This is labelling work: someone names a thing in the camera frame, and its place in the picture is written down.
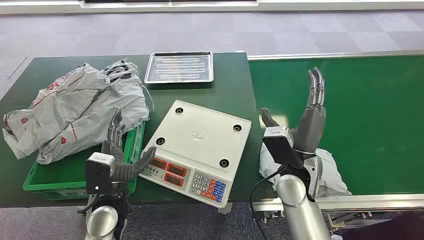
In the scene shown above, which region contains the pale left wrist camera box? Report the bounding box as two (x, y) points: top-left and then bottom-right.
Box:
(85, 152), (116, 196)

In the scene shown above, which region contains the rectangular metal tray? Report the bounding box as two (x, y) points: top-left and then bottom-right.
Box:
(144, 51), (215, 85)

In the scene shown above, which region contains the white electronic weighing scale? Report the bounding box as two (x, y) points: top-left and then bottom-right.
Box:
(138, 99), (253, 216)

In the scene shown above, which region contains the small white-grey courier package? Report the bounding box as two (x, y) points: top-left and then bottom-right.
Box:
(258, 142), (352, 199)

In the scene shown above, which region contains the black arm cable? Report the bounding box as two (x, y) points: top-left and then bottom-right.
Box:
(76, 185), (101, 215)
(249, 163), (290, 240)

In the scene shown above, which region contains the green plastic basket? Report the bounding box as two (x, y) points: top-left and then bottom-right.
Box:
(22, 120), (147, 202)

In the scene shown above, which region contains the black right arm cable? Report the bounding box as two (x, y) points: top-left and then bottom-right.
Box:
(249, 163), (290, 240)

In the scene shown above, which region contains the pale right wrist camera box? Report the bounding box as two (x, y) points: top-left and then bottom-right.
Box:
(261, 125), (304, 170)

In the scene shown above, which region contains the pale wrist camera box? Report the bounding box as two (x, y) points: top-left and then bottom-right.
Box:
(261, 125), (304, 170)
(85, 152), (116, 196)

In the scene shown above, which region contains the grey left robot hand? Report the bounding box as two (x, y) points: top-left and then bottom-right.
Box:
(100, 109), (157, 183)

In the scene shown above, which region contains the grey courier bag red stripe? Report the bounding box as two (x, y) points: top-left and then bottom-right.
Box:
(2, 62), (111, 160)

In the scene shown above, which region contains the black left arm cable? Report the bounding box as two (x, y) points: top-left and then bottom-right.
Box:
(76, 185), (101, 215)

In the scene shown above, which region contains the grey courier bag black print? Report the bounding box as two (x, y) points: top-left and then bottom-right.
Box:
(36, 58), (151, 166)

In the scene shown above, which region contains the dark green work table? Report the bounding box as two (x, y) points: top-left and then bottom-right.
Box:
(0, 52), (278, 210)

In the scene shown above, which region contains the green conveyor belt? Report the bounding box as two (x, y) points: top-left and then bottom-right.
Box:
(246, 49), (424, 214)

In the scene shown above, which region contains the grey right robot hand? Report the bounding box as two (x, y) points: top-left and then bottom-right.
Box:
(260, 67), (328, 155)

